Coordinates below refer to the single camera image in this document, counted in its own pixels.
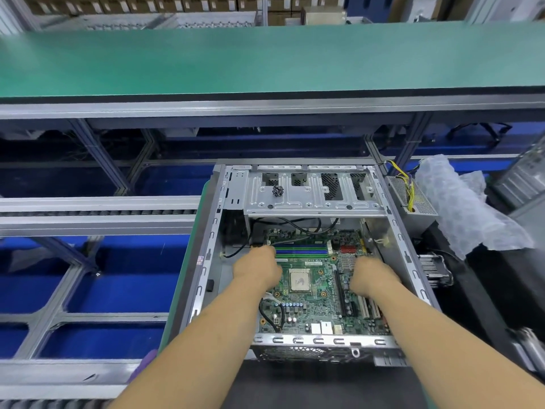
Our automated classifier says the person's right forearm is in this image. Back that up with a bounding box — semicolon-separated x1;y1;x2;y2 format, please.
370;280;545;409

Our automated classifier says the green conveyor belt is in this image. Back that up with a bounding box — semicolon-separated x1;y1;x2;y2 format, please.
0;19;545;103

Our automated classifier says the green RAM stick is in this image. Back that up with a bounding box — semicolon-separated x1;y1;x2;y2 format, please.
268;239;333;252

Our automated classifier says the person's left hand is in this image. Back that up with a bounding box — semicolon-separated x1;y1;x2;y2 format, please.
232;244;284;294

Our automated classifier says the black cable loop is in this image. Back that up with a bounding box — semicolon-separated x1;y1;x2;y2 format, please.
447;122;513;147

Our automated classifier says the small gold CPU chip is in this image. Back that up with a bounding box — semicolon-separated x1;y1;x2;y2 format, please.
288;270;315;292

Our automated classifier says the person's left forearm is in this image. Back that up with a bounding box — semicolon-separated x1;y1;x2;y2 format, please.
106;277;270;409

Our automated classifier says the grey computer tower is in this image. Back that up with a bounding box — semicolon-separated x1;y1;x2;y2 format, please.
489;136;545;211

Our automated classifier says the aluminium roller conveyor rail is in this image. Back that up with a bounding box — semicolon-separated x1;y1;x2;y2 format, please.
0;195;206;237

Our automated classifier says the person's right hand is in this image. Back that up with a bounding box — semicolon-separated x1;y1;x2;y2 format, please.
349;255;403;297

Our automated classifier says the green motherboard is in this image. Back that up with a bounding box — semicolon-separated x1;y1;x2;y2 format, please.
255;232;393;337

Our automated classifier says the grey power supply unit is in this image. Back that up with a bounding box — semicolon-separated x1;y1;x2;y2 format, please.
383;159;441;239

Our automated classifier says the stack of cardboard boxes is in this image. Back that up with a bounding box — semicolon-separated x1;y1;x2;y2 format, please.
26;0;350;27

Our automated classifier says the black and silver computer case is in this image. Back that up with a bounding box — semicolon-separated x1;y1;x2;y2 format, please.
183;157;442;368

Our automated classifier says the metal heatsink cooler fan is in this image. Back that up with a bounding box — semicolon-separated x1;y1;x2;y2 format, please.
419;253;456;288

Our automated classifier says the small purple object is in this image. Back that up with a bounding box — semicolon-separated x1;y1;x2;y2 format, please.
128;348;160;383

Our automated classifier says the white bubble wrap bag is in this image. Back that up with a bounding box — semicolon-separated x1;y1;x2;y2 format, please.
416;154;536;261

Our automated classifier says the dark grey case side panel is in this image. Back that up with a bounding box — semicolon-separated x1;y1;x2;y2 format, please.
506;200;545;286

